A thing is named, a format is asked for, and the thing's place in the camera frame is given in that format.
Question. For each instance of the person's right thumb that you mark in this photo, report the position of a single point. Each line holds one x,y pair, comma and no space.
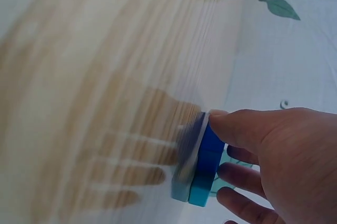
239,126

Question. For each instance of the blue and teal block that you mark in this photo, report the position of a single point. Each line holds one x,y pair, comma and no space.
209,159

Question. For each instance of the person's right hand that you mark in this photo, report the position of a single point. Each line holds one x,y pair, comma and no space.
300,155

